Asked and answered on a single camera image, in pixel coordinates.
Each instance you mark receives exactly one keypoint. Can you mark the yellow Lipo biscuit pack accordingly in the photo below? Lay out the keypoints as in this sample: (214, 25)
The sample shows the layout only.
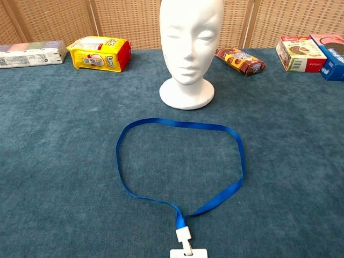
(99, 55)

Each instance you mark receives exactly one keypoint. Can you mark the teal table cloth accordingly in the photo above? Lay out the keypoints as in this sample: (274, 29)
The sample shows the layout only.
(67, 161)

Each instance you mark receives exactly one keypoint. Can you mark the pink blue cookie box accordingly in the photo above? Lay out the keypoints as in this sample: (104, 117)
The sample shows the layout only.
(334, 64)

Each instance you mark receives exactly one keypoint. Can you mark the white foam mannequin head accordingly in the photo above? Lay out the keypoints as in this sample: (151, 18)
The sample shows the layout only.
(188, 40)

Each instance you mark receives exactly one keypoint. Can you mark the woven bamboo folding screen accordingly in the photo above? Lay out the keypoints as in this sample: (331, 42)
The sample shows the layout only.
(129, 21)

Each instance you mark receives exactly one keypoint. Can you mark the brown chocolate cookie bag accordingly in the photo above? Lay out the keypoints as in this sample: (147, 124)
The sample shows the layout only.
(239, 61)

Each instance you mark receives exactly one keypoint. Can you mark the red green wafer box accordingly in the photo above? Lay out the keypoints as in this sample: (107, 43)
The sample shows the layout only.
(301, 55)

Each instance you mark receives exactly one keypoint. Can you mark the multicolour tissue pack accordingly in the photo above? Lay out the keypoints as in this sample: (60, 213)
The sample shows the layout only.
(32, 55)

